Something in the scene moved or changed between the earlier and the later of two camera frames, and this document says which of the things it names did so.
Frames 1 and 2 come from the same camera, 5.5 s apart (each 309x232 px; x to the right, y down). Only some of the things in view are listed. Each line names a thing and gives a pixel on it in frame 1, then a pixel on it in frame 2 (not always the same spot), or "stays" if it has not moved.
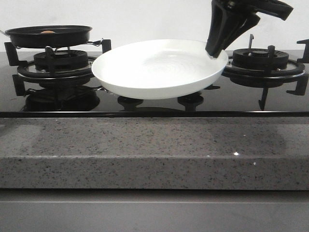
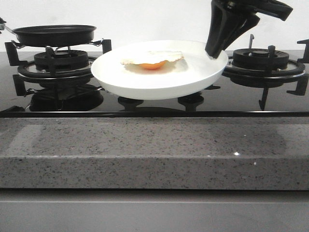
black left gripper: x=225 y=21 stays
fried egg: x=48 y=32 -> x=156 y=62
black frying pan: x=48 y=36 stays
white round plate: x=158 y=69 stays
